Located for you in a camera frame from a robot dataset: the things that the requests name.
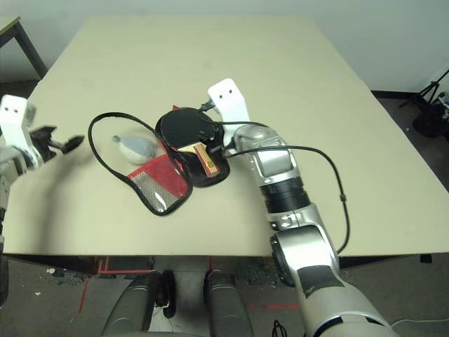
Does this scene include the grey robot leg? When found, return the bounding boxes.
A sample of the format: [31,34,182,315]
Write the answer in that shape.
[101,269,176,337]
[203,269,253,337]

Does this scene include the grey robot left leg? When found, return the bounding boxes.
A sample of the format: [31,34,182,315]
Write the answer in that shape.
[101,269,176,337]

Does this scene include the black tripod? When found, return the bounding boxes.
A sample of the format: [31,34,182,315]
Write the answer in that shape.
[399,68,449,110]

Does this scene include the grey robot right leg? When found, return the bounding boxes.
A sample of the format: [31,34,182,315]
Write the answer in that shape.
[203,269,253,337]

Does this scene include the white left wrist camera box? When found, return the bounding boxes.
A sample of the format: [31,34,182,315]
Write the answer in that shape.
[0,95,38,166]

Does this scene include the black bag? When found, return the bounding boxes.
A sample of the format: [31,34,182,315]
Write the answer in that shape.
[413,104,449,138]

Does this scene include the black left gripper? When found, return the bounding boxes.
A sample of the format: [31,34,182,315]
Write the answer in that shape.
[30,125,85,155]

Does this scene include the black rubber ping-pong paddle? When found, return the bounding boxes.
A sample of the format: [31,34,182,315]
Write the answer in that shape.
[159,107,220,178]

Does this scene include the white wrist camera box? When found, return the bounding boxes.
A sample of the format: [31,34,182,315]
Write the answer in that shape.
[0,95,38,166]
[206,78,250,141]

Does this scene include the red black paddle case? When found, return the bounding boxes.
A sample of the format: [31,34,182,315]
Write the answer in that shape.
[87,104,232,216]

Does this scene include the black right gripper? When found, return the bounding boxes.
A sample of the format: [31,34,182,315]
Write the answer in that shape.
[198,122,228,154]

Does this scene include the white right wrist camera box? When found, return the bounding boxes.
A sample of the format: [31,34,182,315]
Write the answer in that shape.
[206,78,250,141]

